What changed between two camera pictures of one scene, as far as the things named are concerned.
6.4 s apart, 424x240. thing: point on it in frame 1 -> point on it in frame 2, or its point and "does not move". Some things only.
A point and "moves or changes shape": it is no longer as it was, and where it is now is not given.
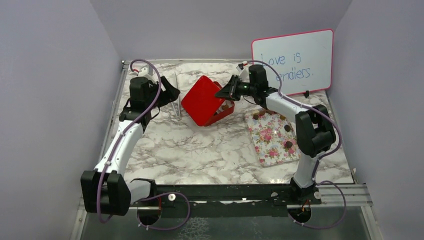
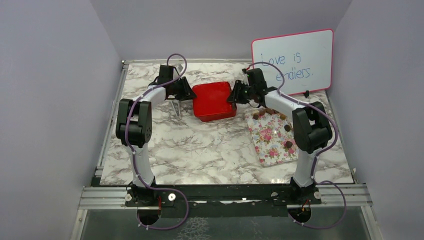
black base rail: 243,200 does not move
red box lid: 200,102 moves or changes shape
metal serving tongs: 178,99 does not move
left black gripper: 170,94 -> 187,93
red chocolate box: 226,106 -> 204,118
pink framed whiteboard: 305,61 does not move
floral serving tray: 275,137 does not move
